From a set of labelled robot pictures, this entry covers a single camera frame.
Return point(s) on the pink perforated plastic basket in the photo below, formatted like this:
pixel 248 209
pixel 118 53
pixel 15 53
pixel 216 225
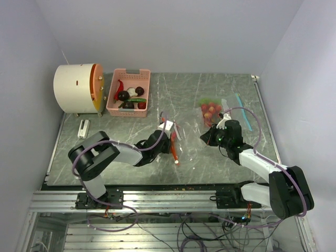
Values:
pixel 130 78

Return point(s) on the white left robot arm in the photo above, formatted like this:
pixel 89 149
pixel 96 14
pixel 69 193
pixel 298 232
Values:
pixel 92 156

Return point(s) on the aluminium frame rail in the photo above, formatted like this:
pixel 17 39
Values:
pixel 142 202

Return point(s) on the white fake mushroom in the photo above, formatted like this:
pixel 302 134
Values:
pixel 131 92

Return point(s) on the small white rectangular device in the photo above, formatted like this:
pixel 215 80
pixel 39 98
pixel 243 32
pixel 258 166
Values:
pixel 83 129

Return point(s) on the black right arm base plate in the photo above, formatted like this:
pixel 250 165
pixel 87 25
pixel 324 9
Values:
pixel 231 200

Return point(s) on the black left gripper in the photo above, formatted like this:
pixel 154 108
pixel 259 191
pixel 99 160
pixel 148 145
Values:
pixel 167 149

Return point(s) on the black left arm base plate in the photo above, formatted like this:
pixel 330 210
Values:
pixel 111 199

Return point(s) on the dark red fake fruit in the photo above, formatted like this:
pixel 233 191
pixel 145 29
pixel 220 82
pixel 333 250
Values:
pixel 139 91

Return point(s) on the blue zip bag with strawberries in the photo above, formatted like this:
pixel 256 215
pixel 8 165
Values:
pixel 215 109

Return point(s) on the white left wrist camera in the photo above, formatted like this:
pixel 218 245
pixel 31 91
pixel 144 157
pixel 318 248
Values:
pixel 167 126

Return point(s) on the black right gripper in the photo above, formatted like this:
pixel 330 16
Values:
pixel 208 137

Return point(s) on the green fake chili pepper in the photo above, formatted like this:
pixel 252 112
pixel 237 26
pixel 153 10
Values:
pixel 136 100

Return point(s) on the dark fake eggplant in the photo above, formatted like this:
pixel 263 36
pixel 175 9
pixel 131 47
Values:
pixel 123 95

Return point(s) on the orange zip bag with vegetables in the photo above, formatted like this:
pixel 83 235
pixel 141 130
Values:
pixel 184 142

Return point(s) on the round white drawer organizer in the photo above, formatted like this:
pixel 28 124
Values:
pixel 79 89

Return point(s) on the dark purple fake plum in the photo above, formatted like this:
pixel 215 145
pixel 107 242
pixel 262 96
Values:
pixel 128 105

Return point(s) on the red fake chili pepper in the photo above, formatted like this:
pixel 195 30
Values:
pixel 120 88

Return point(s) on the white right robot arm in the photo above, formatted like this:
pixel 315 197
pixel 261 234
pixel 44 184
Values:
pixel 287 192

